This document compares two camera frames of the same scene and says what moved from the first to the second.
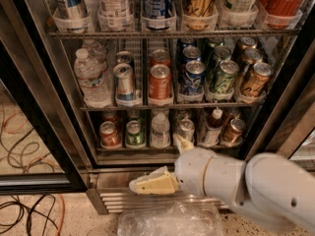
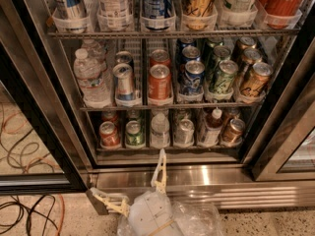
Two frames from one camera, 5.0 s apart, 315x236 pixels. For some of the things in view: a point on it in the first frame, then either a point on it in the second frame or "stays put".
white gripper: (189, 173) -> (149, 212)
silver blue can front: (124, 87) stays put
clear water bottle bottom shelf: (160, 129) stays put
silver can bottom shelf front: (187, 129) stays put
